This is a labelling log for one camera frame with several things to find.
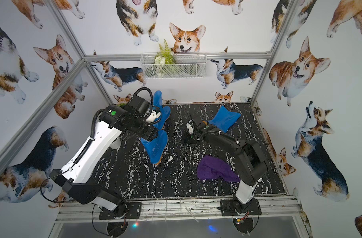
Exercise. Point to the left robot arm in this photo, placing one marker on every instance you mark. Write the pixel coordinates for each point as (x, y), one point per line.
(75, 177)

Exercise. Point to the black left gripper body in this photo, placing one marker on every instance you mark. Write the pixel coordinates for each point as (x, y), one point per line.
(152, 132)

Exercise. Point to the green plant in pink pot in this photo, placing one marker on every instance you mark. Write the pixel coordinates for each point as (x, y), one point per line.
(122, 105)

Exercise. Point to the blue rubber boot back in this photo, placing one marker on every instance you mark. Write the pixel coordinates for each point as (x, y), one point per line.
(222, 121)

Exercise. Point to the white wire wall basket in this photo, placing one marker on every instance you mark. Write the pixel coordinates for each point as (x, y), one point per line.
(188, 65)

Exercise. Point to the fern with white flower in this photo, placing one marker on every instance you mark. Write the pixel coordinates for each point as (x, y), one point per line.
(164, 61)

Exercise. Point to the blue rubber boot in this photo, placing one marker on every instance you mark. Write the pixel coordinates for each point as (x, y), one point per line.
(165, 110)
(156, 147)
(222, 121)

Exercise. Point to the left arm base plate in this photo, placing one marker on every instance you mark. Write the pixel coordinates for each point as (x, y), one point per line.
(130, 210)

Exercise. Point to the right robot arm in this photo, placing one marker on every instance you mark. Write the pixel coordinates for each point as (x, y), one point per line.
(249, 160)

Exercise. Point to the small white plant pot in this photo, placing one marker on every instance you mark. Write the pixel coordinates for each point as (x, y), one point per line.
(116, 144)

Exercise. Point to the purple cloth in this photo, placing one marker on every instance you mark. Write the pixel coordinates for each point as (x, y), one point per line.
(210, 168)

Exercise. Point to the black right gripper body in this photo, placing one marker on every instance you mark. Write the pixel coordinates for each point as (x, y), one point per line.
(192, 138)

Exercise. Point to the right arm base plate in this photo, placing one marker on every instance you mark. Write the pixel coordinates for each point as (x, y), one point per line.
(235, 208)

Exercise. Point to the aluminium front rail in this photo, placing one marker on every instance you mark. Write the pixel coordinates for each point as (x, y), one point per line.
(182, 209)

